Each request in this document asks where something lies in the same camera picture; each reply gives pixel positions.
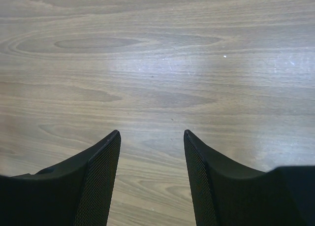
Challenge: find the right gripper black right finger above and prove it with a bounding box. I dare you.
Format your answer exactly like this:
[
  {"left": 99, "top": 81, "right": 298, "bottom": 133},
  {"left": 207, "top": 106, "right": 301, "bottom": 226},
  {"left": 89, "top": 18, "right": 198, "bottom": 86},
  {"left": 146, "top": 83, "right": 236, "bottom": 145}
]
[{"left": 184, "top": 130, "right": 315, "bottom": 226}]

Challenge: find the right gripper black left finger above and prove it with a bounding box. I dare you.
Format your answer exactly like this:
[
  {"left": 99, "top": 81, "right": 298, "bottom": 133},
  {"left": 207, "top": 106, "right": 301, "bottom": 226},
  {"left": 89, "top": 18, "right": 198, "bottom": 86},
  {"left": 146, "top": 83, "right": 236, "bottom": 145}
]
[{"left": 0, "top": 130, "right": 121, "bottom": 226}]

